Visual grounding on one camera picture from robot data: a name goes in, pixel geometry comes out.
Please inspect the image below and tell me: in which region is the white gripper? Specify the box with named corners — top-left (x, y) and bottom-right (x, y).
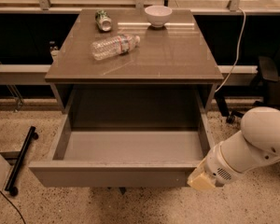
top-left (187, 140), bottom-right (244, 190)

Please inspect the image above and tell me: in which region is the grey top drawer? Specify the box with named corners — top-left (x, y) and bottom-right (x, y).
top-left (29, 89), bottom-right (214, 188)

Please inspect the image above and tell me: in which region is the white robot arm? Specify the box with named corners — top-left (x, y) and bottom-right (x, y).
top-left (188, 106), bottom-right (280, 190)

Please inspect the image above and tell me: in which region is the grey drawer cabinet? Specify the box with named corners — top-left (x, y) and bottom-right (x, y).
top-left (45, 8), bottom-right (223, 108)

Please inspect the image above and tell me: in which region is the black office chair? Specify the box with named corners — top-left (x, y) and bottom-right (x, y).
top-left (215, 45), bottom-right (280, 123)

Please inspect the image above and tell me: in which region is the clear plastic water bottle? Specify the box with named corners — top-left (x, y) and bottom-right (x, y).
top-left (91, 35), bottom-right (140, 61)

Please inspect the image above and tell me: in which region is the white ceramic bowl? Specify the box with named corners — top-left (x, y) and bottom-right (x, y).
top-left (145, 6), bottom-right (172, 28)

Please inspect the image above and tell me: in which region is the green soda can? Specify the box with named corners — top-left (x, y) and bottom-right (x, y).
top-left (95, 10), bottom-right (112, 32)

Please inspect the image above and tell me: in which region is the black wheeled stand leg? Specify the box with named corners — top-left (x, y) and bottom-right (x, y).
top-left (5, 126), bottom-right (38, 196)

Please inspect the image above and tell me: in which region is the small bottle behind cabinet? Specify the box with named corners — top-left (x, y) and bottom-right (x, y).
top-left (49, 41), bottom-right (59, 61)

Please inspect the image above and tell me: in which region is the white cable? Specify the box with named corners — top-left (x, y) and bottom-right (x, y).
top-left (214, 7), bottom-right (246, 93)

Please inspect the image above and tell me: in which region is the black floor cable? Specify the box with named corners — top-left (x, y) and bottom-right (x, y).
top-left (0, 178), bottom-right (27, 224)

